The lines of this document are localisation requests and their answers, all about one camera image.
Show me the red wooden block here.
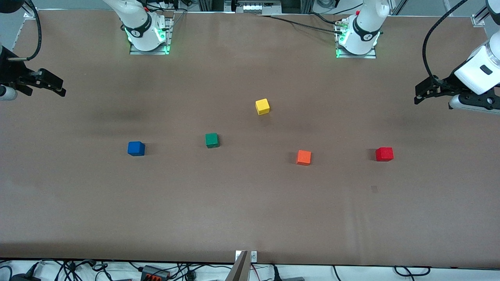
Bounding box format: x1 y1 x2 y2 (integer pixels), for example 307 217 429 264
375 147 394 162

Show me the blue wooden block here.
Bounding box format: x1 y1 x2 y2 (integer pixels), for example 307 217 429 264
127 141 146 157

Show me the yellow wooden block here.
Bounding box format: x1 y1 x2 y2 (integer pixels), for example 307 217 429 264
255 98 271 116

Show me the grey control box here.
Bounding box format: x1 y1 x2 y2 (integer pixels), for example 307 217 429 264
234 0 282 14

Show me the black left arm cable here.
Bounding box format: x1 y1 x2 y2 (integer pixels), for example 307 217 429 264
424 0 469 80

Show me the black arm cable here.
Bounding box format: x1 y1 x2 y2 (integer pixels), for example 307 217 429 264
424 0 469 80
24 0 42 61

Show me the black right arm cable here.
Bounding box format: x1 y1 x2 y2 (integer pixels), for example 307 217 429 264
24 0 42 61

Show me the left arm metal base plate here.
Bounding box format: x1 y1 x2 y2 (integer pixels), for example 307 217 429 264
336 47 377 59

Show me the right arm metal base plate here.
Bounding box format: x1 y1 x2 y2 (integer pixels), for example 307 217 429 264
130 16 173 55

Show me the black looped cable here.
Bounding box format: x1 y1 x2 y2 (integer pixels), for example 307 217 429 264
394 266 431 277

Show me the grey orange cable hub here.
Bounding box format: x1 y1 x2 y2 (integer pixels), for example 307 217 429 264
140 265 171 281

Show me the grey metal camera post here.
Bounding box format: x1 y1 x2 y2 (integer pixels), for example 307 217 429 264
225 251 249 281

